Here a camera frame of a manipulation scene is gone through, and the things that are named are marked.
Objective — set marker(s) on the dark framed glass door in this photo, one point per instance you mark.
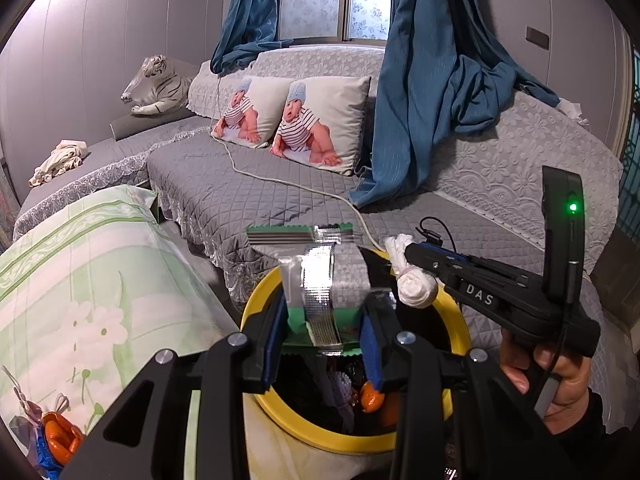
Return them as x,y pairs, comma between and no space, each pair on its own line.
631,185

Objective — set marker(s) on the light grey lace sofa cover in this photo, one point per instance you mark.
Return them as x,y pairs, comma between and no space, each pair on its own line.
205,85
500,160

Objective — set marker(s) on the pink white striped wrapper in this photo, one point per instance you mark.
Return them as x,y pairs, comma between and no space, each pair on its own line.
25,405

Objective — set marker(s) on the blue plastic bag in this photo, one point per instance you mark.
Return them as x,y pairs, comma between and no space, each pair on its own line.
47,465

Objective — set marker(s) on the yellow trash bin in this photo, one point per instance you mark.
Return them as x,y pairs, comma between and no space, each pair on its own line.
320,442

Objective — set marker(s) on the dark wall switch plate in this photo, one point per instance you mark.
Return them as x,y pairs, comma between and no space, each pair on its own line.
538,37

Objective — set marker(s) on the frosted glass window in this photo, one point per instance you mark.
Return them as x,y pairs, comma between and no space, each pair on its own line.
330,10

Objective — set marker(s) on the orange plastic toy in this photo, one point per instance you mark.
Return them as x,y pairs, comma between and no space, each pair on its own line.
60,435

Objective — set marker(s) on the crumpled white paper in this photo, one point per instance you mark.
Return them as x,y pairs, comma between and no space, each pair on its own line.
570,108

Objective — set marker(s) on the plush white tiger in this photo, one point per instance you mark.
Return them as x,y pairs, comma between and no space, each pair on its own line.
160,85

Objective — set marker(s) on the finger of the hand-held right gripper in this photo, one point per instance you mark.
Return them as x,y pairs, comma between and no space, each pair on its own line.
457,256
425,260

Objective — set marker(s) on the green silver snack packet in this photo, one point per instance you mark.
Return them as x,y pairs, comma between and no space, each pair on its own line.
320,280

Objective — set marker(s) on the cream crumpled clothes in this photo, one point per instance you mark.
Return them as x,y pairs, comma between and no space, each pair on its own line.
60,160

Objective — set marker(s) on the grey bolster pillow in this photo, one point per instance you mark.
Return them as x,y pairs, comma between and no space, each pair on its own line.
145,125

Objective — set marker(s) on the orange peel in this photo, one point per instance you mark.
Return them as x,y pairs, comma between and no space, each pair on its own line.
372,400

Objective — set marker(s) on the blue curtain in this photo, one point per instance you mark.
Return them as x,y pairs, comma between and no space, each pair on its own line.
425,85
250,10

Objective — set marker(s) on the twisted white tissue wad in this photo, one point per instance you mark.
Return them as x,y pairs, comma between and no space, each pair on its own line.
417,290

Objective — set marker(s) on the person's right hand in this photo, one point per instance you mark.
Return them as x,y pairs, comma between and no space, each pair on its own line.
570,375

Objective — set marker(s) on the baby print pillow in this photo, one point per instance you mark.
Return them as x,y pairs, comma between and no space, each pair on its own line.
240,115
320,125

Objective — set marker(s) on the grey quilted sofa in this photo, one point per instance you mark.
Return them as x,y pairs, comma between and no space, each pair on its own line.
280,200

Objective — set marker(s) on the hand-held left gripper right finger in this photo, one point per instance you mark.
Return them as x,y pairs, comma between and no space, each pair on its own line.
370,355

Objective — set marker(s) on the grey daybed with lace trim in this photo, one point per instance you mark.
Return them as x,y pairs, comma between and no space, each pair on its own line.
115,155

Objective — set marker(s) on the person's right forearm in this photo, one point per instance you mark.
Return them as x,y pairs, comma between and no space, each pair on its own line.
600,435

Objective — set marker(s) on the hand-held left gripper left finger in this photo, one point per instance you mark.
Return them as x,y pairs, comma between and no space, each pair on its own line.
274,360

